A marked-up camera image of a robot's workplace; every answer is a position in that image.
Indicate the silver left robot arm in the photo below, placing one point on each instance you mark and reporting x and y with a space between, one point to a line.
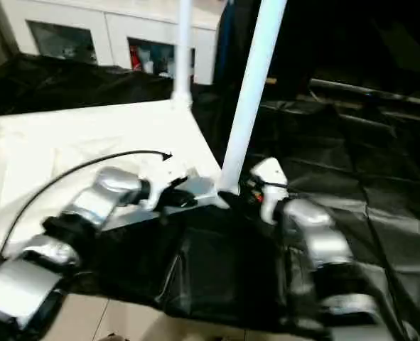
99 199

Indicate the black left robot foot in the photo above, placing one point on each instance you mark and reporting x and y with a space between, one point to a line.
114 336

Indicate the dark blue hanging cloth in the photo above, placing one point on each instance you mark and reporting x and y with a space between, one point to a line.
227 39

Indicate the small tan label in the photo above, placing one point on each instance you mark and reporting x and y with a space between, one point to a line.
271 81

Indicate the white glass-door cabinet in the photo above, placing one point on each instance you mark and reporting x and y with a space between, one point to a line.
113 35

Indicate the black metal rod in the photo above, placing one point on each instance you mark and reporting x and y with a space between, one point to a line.
373 90

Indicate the white plastic table top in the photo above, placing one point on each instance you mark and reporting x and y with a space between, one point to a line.
71 142

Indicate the white blue carton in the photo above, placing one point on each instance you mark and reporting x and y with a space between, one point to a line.
164 67

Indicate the small white jar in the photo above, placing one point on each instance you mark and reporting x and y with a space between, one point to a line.
148 65

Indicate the small white figurine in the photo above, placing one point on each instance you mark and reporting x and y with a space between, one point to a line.
69 52

